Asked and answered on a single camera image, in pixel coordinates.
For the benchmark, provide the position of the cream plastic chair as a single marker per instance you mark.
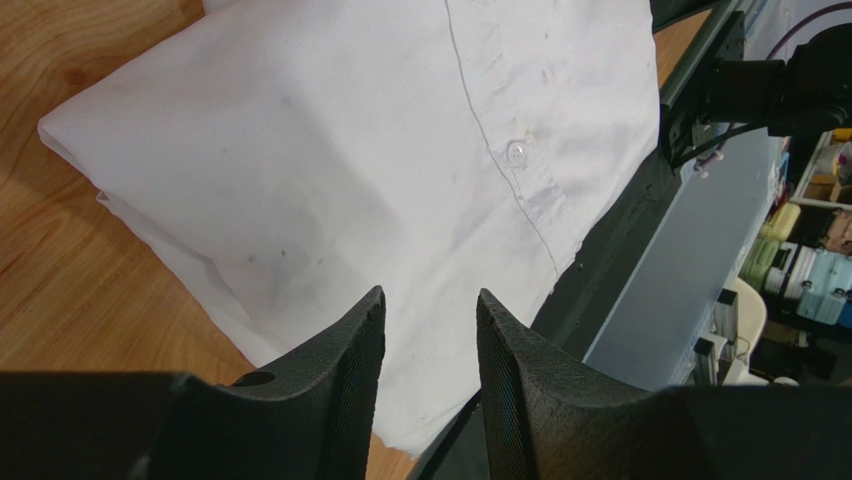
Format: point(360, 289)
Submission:
point(740, 316)

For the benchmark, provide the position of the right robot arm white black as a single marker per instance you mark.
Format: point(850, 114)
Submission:
point(808, 94)

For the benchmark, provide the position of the background shelf with bottles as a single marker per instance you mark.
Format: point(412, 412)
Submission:
point(800, 262)

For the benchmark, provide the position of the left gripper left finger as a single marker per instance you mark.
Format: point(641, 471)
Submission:
point(305, 415)

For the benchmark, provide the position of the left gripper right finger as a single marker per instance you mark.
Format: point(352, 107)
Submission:
point(549, 416)

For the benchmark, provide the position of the white long sleeve shirt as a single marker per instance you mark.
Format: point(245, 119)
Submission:
point(284, 157)

